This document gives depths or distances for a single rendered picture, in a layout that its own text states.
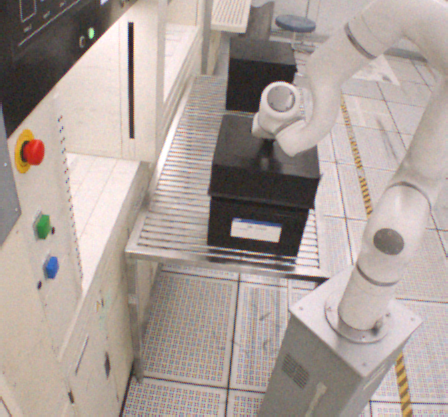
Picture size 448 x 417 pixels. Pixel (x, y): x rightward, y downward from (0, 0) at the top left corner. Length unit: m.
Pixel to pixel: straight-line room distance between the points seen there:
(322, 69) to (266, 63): 1.07
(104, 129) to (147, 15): 0.40
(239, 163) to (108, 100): 0.47
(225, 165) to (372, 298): 0.50
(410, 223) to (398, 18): 0.40
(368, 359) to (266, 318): 1.05
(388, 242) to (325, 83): 0.34
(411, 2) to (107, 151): 1.05
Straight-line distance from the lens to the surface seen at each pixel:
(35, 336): 0.88
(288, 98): 1.02
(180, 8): 2.84
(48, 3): 0.76
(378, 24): 0.90
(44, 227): 0.81
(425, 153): 0.95
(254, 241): 1.37
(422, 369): 2.29
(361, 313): 1.23
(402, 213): 0.98
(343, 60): 0.94
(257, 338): 2.15
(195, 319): 2.18
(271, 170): 1.22
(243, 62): 2.01
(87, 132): 1.55
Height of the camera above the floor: 1.74
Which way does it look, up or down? 38 degrees down
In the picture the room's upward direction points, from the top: 6 degrees clockwise
